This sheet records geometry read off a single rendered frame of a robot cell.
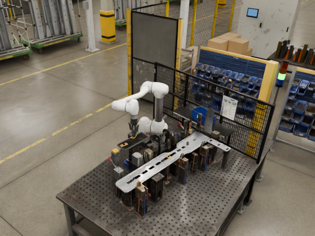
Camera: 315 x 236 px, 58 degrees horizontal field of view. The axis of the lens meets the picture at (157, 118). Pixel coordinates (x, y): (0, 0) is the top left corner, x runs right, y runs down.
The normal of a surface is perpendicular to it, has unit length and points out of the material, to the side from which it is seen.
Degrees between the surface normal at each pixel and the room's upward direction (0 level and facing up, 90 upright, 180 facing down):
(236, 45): 90
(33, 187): 0
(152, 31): 90
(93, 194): 0
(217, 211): 0
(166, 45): 91
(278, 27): 90
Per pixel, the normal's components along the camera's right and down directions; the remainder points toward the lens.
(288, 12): -0.58, 0.40
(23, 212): 0.04, -0.86
